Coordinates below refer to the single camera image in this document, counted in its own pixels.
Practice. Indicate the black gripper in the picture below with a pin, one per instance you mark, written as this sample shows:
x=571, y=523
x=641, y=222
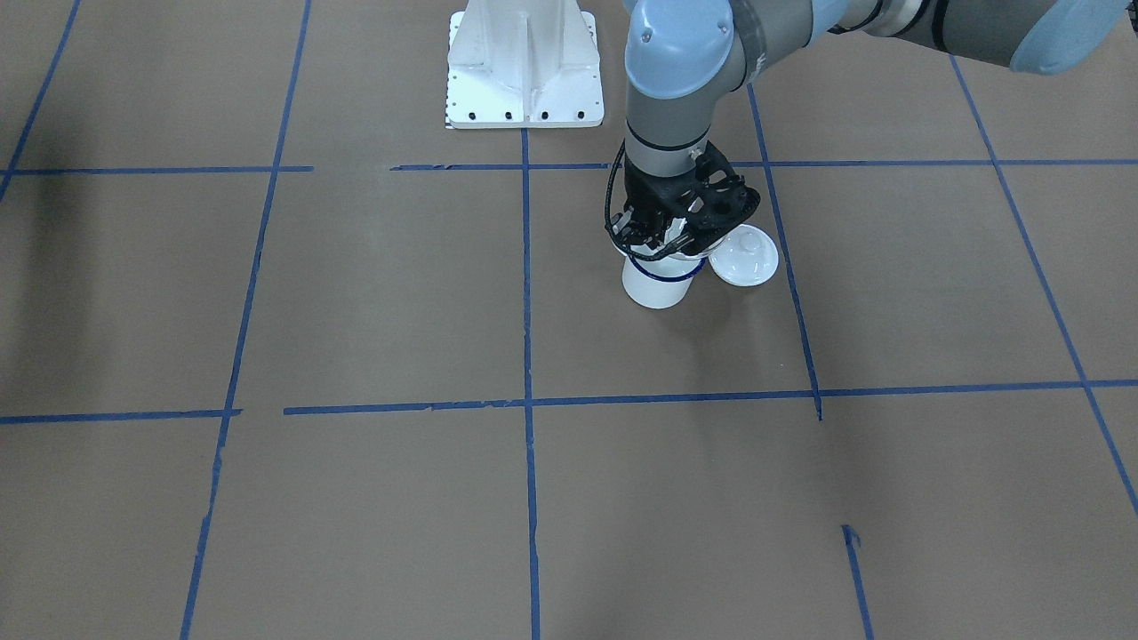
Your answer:
x=644, y=194

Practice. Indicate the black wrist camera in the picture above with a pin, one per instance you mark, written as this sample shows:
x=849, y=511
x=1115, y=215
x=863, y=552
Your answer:
x=716, y=200

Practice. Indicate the clear plastic funnel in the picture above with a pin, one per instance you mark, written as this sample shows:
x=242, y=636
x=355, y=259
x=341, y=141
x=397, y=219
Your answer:
x=665, y=267

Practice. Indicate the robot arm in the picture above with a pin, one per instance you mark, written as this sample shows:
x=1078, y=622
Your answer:
x=681, y=57

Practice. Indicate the white enamel mug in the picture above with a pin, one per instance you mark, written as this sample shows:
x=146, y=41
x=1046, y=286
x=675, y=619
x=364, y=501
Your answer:
x=649, y=294

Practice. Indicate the white camera stand base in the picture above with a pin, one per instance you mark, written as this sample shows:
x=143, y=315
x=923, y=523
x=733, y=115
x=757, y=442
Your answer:
x=514, y=64

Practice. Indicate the white mug lid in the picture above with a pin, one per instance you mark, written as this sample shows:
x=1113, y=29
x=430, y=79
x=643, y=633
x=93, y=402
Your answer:
x=747, y=257

